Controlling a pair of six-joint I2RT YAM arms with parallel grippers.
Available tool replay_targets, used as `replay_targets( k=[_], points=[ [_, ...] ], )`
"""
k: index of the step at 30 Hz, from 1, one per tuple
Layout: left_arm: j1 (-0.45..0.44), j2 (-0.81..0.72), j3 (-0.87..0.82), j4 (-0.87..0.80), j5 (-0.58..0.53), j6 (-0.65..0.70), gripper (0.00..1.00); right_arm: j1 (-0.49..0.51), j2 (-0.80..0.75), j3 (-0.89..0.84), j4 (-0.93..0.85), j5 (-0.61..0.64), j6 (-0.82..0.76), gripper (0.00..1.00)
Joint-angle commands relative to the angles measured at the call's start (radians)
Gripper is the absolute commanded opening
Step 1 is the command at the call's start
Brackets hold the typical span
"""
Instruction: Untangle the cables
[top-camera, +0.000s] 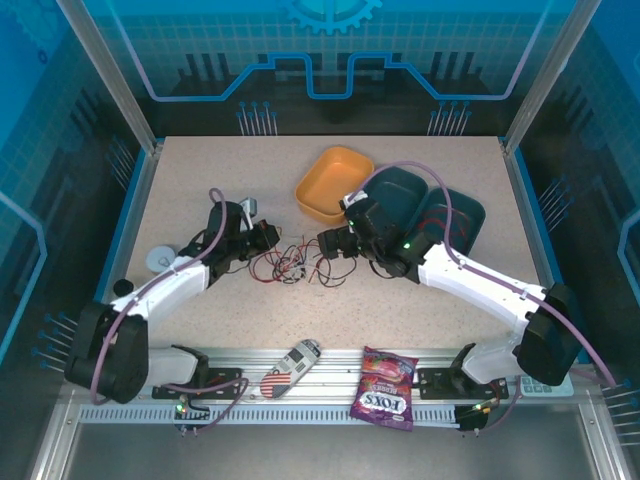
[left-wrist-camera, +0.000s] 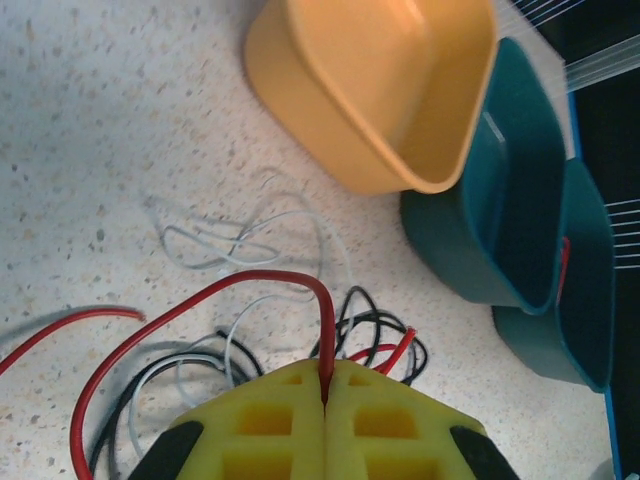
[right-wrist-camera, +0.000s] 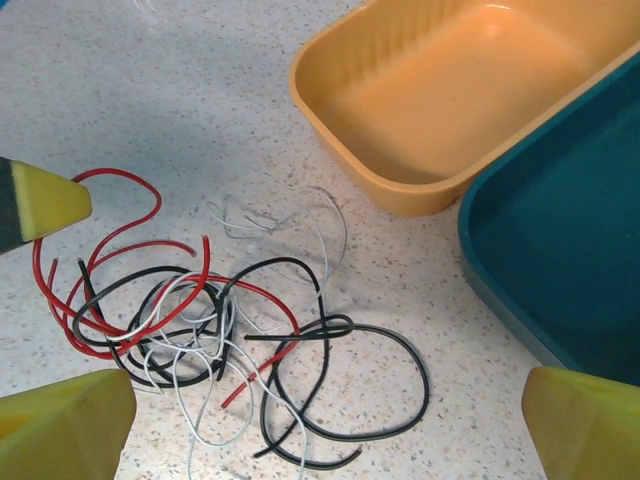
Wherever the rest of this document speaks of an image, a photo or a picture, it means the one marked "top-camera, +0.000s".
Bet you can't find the thin black cable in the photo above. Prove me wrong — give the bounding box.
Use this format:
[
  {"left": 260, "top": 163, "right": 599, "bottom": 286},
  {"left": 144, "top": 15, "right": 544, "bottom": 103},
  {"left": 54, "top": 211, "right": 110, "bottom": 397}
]
[{"left": 269, "top": 238, "right": 351, "bottom": 286}]

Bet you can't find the thin white cable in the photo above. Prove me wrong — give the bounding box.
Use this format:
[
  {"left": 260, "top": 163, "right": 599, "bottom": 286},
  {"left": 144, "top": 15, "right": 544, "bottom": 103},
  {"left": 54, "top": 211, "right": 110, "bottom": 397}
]
[{"left": 287, "top": 247, "right": 331, "bottom": 284}]

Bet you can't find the red cable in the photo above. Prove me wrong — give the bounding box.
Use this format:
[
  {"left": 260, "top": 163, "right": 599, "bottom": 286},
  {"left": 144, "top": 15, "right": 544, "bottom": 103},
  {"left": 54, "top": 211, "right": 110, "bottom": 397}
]
[
  {"left": 418, "top": 206, "right": 474, "bottom": 244},
  {"left": 248, "top": 236, "right": 359, "bottom": 287}
]

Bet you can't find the orange plastic bin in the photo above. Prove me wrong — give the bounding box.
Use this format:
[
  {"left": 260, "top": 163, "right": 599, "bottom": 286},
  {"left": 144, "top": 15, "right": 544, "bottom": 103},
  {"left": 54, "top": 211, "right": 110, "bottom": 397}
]
[{"left": 294, "top": 145, "right": 375, "bottom": 224}]

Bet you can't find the teal plastic bin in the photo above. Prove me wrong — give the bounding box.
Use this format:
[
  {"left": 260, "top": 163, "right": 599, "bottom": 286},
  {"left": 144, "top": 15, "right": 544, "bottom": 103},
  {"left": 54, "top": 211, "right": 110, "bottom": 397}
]
[
  {"left": 413, "top": 186, "right": 487, "bottom": 254},
  {"left": 360, "top": 164, "right": 431, "bottom": 237}
]

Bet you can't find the pull-tab tin can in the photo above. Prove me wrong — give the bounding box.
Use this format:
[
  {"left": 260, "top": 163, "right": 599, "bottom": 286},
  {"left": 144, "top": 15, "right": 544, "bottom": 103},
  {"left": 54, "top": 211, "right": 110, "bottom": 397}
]
[{"left": 146, "top": 243, "right": 178, "bottom": 274}]

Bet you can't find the flag and newsprint pouch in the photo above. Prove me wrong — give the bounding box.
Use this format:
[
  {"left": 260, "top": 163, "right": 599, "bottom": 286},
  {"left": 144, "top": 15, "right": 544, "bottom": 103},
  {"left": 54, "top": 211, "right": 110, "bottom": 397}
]
[{"left": 259, "top": 338, "right": 323, "bottom": 402}]

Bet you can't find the purple candy bag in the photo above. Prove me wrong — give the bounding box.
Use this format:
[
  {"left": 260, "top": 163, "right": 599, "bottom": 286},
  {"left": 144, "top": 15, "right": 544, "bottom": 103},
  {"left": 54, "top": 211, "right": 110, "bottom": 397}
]
[{"left": 348, "top": 345, "right": 421, "bottom": 434}]

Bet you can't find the light green calculator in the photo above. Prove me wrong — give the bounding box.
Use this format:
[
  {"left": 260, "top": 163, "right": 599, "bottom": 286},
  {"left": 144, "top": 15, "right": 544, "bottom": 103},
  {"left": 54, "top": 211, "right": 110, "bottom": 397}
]
[{"left": 516, "top": 371, "right": 576, "bottom": 399}]

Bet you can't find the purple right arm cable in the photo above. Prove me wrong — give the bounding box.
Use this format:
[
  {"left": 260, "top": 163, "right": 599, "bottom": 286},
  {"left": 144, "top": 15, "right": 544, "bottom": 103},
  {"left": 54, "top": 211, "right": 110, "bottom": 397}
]
[{"left": 346, "top": 159, "right": 619, "bottom": 434}]

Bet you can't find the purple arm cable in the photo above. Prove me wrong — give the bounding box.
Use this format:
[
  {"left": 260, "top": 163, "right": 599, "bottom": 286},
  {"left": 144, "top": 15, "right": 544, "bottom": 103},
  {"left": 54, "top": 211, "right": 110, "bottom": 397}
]
[
  {"left": 346, "top": 159, "right": 619, "bottom": 434},
  {"left": 89, "top": 187, "right": 251, "bottom": 434}
]

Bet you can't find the aluminium mounting rail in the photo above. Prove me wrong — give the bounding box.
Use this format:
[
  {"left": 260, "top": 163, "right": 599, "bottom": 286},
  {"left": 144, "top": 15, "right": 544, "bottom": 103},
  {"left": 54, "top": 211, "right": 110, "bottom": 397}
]
[{"left": 144, "top": 343, "right": 576, "bottom": 407}]

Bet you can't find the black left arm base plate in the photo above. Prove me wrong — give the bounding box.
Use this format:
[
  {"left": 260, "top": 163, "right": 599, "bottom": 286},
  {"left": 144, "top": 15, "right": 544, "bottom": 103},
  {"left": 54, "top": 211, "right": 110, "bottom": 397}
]
[{"left": 151, "top": 366, "right": 245, "bottom": 402}]

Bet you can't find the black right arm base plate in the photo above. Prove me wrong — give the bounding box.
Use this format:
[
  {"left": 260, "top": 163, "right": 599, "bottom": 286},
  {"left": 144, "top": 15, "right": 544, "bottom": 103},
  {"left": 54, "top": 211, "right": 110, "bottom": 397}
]
[{"left": 416, "top": 366, "right": 510, "bottom": 402}]

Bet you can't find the slotted grey cable duct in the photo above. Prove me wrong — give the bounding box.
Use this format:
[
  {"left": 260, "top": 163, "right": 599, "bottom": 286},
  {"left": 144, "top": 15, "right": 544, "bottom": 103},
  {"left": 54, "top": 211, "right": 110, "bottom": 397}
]
[{"left": 78, "top": 402, "right": 462, "bottom": 427}]

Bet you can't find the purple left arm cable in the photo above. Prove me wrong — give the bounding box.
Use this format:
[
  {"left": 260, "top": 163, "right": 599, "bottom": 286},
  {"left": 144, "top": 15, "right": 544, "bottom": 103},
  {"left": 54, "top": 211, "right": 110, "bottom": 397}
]
[{"left": 89, "top": 187, "right": 251, "bottom": 434}]

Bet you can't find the aluminium frame post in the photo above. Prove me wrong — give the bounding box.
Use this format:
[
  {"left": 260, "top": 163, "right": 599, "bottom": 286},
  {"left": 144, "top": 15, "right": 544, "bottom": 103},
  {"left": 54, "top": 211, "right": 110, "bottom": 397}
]
[
  {"left": 53, "top": 0, "right": 162, "bottom": 154},
  {"left": 503, "top": 0, "right": 604, "bottom": 157}
]

